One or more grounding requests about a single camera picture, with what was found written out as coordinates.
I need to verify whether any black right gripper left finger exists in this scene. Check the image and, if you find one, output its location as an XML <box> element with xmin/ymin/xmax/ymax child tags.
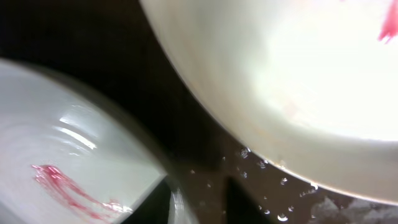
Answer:
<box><xmin>122</xmin><ymin>179</ymin><xmax>172</xmax><ymax>224</ymax></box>

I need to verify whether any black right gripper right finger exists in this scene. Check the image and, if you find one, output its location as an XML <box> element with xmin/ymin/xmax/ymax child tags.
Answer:
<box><xmin>224</xmin><ymin>177</ymin><xmax>273</xmax><ymax>224</ymax></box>

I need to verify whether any pale green plate red stain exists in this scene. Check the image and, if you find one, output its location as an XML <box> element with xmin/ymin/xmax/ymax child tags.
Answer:
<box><xmin>1</xmin><ymin>60</ymin><xmax>197</xmax><ymax>223</ymax></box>

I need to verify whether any brown plastic serving tray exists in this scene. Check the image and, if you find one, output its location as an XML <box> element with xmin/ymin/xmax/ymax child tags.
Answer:
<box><xmin>1</xmin><ymin>0</ymin><xmax>397</xmax><ymax>223</ymax></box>

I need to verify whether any cream plate with red stain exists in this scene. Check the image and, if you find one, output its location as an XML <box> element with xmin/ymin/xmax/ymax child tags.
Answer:
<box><xmin>141</xmin><ymin>0</ymin><xmax>397</xmax><ymax>205</ymax></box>

